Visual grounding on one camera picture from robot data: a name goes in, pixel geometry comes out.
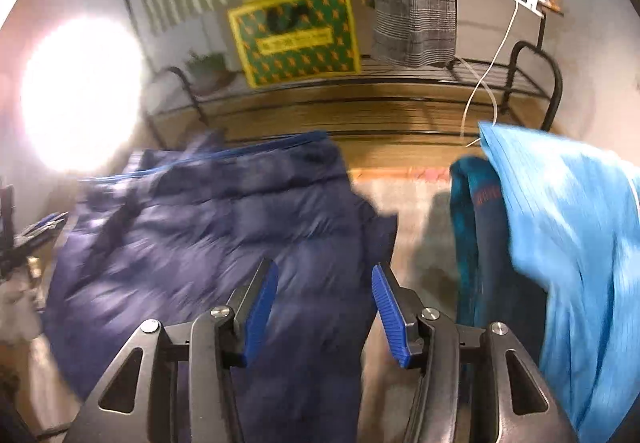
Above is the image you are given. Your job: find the dark teal garment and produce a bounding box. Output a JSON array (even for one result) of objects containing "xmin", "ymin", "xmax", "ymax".
[{"xmin": 450, "ymin": 156, "xmax": 547, "ymax": 362}]

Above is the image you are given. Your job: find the bright round ring lamp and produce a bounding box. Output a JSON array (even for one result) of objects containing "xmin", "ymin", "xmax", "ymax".
[{"xmin": 20, "ymin": 14, "xmax": 144, "ymax": 174}]

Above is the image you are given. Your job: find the yellow green patterned storage box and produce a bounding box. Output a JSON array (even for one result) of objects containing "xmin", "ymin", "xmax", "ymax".
[{"xmin": 228, "ymin": 0, "xmax": 361, "ymax": 89}]

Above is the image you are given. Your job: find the black metal clothes rack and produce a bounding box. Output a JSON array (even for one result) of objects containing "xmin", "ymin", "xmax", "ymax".
[{"xmin": 124, "ymin": 0, "xmax": 554, "ymax": 146}]

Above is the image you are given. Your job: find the navy blue quilted down jacket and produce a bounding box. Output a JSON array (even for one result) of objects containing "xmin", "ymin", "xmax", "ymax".
[{"xmin": 42, "ymin": 132, "xmax": 398, "ymax": 442}]

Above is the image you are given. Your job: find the light blue garment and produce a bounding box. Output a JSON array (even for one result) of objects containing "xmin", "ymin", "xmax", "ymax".
[{"xmin": 480, "ymin": 122, "xmax": 639, "ymax": 442}]

